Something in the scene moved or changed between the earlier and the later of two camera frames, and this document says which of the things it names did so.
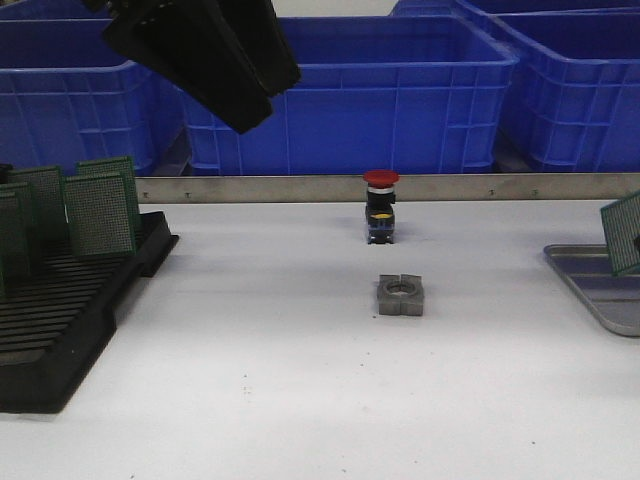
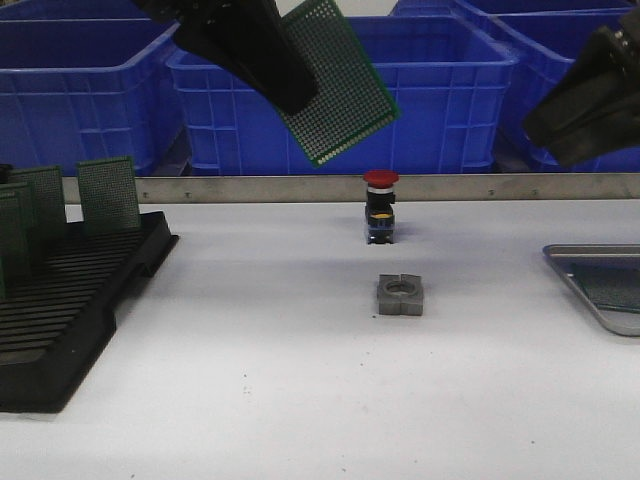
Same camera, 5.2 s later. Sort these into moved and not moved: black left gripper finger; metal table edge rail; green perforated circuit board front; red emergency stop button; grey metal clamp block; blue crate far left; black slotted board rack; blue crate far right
Moved: black left gripper finger; green perforated circuit board front
Not moved: blue crate far right; blue crate far left; grey metal clamp block; metal table edge rail; black slotted board rack; red emergency stop button
